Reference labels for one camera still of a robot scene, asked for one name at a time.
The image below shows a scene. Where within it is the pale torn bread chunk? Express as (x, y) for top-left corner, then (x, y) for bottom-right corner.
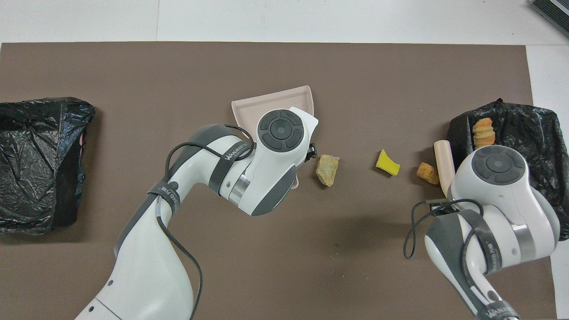
(316, 154), (341, 187)

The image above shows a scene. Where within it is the beige plastic dustpan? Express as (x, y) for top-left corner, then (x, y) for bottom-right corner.
(231, 85), (316, 188)

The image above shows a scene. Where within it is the small yellow sponge wedge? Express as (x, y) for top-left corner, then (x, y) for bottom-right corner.
(375, 149), (401, 176)

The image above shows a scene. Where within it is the brown bread roll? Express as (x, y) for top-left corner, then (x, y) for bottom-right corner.
(416, 162), (441, 185)

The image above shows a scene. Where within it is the beige brush with black bristles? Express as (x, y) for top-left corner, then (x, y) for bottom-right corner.
(433, 140), (456, 198)

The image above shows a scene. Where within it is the croissant piece with pale side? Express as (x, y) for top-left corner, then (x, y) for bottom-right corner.
(472, 117), (496, 149)

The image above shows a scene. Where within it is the black bag lined bin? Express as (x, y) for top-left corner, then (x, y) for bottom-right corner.
(0, 97), (96, 235)
(447, 99), (569, 240)

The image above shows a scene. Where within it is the large brown table mat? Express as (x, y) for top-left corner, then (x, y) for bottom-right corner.
(0, 42), (558, 320)

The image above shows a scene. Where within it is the grey ribbed panel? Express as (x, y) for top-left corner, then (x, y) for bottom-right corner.
(530, 0), (569, 38)

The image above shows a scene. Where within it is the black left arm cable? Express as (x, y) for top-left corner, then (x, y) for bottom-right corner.
(156, 124), (255, 320)

